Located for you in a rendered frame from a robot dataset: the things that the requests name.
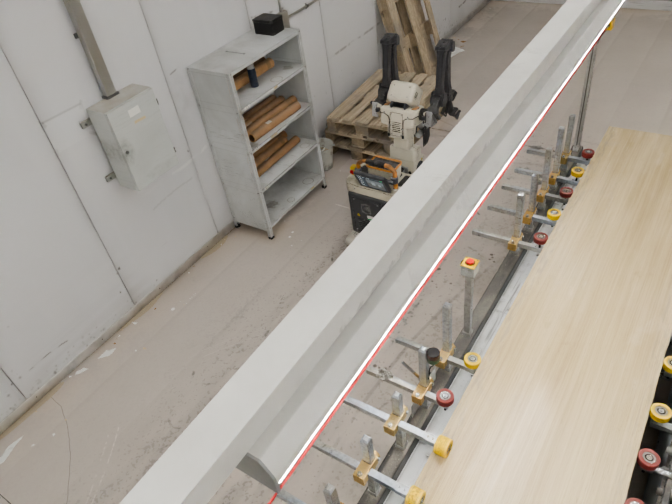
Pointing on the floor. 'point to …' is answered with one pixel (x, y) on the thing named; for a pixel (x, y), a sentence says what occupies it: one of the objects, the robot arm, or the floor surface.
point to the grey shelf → (255, 213)
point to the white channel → (344, 289)
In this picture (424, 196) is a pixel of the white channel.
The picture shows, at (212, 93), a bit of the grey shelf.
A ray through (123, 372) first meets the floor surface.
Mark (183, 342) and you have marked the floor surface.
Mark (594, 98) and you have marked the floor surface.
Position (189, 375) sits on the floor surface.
